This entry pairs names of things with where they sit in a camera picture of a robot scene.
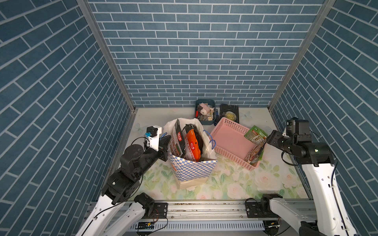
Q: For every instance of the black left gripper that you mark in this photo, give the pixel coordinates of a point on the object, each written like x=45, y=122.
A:
x=162, y=148

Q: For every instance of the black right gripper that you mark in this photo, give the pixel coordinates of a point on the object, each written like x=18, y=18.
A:
x=271, y=137

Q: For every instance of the green small condiment packet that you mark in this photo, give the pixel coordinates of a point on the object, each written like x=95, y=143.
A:
x=256, y=135

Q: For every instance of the orange red condiment packet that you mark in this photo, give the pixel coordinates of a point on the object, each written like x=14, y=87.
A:
x=194, y=148

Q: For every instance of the blue checkered paper bag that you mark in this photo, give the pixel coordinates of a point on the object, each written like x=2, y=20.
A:
x=188, y=174

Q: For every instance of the pink plastic basket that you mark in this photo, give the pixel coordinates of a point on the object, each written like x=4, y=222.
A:
x=231, y=143

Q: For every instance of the purple black condiment packet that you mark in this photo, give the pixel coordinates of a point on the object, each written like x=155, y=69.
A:
x=185, y=131

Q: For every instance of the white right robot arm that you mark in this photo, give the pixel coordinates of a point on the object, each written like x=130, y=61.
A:
x=319, y=164

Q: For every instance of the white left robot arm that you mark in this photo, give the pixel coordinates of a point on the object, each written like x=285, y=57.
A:
x=121, y=186

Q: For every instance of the teal storage bin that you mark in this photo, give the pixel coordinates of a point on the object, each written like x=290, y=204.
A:
x=207, y=119

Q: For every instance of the black moon book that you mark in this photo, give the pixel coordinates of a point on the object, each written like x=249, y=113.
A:
x=230, y=112

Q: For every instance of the pink tape roll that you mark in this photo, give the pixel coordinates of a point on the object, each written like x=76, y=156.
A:
x=204, y=109

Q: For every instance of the left green circuit board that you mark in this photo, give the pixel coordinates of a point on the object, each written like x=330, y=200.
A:
x=149, y=226

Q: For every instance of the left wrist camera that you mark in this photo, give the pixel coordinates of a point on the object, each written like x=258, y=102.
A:
x=153, y=135

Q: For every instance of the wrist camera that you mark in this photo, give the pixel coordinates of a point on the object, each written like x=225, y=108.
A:
x=153, y=135
x=291, y=127

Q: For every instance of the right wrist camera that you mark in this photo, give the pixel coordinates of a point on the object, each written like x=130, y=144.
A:
x=291, y=127

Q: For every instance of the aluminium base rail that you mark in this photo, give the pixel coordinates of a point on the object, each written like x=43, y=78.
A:
x=214, y=215

